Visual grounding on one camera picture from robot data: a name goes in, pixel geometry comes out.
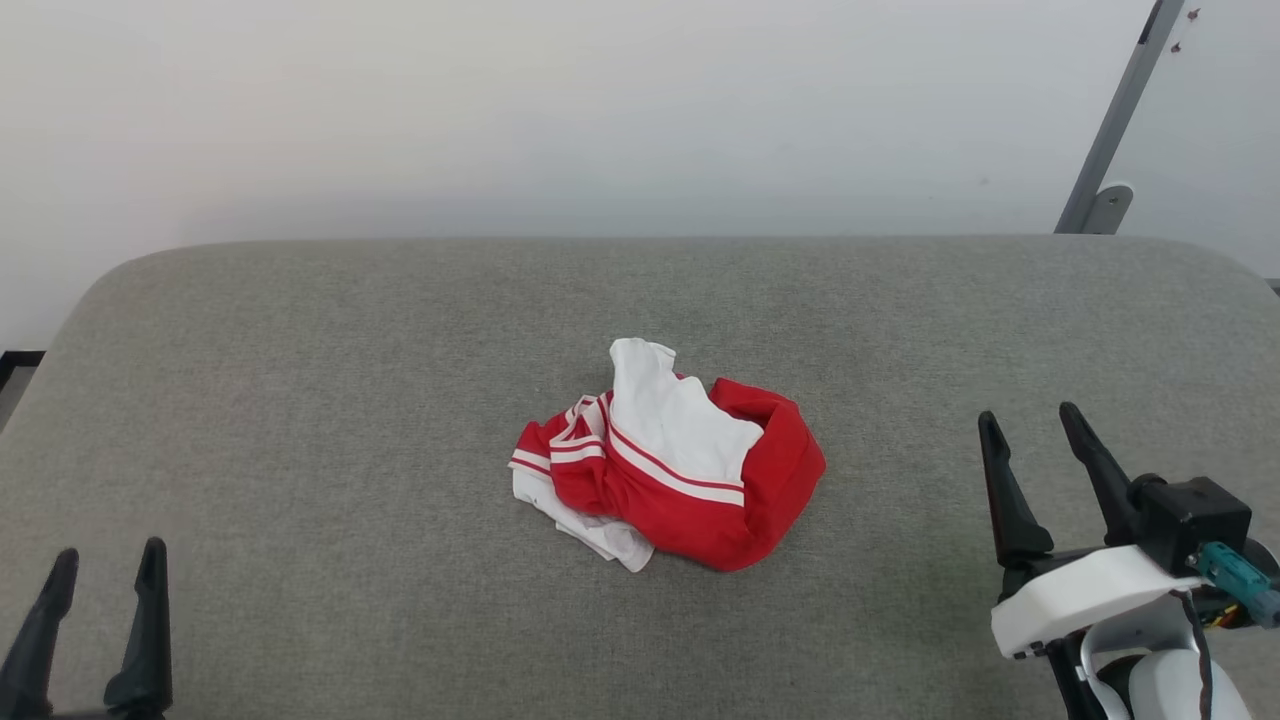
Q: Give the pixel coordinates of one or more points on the teal right camera connector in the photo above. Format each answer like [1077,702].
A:
[1235,575]

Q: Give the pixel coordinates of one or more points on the grey metal pole bracket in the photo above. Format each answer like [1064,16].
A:
[1108,208]

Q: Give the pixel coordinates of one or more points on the grey metal pole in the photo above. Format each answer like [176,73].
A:
[1118,105]

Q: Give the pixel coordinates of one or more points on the red and white basketball jersey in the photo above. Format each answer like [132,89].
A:
[700,510]

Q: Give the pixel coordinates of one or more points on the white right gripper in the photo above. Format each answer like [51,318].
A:
[1090,600]

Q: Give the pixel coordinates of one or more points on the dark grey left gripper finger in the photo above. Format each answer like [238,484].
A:
[145,640]
[35,640]

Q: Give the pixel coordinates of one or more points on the grey fabric sofa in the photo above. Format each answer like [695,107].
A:
[300,420]

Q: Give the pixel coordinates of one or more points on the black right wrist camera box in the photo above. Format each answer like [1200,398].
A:
[1195,520]

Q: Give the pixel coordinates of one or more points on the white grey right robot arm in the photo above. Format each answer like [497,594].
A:
[1165,690]

